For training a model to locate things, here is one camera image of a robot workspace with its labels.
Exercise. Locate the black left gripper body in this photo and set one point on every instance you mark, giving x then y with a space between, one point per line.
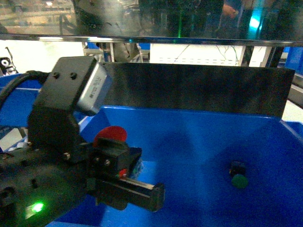
40 184

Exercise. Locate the red push button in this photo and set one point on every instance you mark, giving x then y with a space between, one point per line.
112 132

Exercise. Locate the green push button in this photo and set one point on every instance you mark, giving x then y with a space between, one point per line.
238 174

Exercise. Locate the large blue plastic bin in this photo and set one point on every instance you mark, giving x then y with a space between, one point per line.
190 153

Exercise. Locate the black back panel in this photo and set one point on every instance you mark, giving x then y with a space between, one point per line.
228 89

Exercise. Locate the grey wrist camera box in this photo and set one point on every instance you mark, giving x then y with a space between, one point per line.
78 83

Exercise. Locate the upper steel shelf rail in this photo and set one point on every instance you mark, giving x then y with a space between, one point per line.
267 22

